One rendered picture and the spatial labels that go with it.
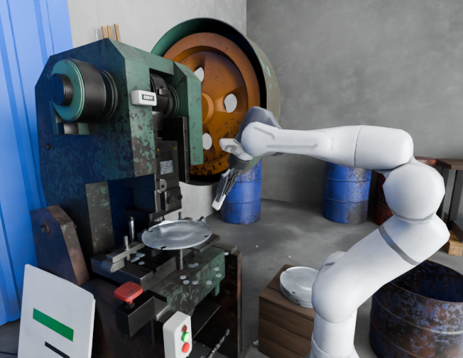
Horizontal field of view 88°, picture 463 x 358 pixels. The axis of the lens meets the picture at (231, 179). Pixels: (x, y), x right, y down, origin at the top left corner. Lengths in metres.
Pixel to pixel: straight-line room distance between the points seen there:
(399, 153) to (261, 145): 0.32
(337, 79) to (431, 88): 1.13
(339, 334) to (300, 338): 0.63
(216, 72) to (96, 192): 0.80
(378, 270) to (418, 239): 0.11
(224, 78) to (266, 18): 3.45
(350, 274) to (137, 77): 0.84
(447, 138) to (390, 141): 3.47
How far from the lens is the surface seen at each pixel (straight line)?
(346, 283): 0.69
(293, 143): 0.65
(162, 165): 1.01
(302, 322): 1.38
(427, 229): 0.67
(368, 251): 0.69
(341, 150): 0.66
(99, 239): 1.20
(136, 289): 0.81
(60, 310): 1.37
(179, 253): 1.04
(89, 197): 1.14
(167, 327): 0.88
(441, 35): 4.23
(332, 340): 0.84
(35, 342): 1.59
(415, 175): 0.60
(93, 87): 0.84
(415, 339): 1.60
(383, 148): 0.65
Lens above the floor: 1.20
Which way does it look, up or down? 11 degrees down
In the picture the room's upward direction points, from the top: straight up
